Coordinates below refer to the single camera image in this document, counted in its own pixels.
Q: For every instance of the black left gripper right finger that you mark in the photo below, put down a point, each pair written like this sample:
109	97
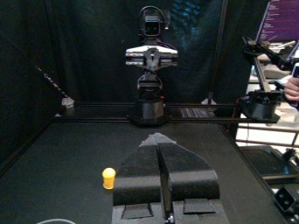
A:
191	175

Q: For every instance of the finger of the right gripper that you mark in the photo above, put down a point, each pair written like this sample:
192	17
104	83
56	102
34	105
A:
155	59
148	59

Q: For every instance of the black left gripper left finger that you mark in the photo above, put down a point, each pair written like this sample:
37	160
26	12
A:
133	178

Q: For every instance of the small yellow can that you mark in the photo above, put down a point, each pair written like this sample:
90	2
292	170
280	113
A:
108	178

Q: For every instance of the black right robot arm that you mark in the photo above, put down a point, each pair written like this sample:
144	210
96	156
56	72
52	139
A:
149	99

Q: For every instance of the person's hand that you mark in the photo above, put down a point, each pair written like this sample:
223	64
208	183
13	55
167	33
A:
291	89

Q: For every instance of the black mesh panel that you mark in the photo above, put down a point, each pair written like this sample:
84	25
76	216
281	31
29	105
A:
264	162

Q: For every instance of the purple monitor screen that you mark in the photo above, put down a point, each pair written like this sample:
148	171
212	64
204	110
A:
280	20

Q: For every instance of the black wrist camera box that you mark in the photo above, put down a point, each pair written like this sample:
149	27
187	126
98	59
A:
152	26

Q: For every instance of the black vertical frame post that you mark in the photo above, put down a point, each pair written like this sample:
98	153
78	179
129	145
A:
219	49

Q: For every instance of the grey corner bracket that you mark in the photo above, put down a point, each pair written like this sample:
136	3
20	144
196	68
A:
68	102
208	101

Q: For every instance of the black frame corner block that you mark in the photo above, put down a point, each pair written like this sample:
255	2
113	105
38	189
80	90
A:
287	199

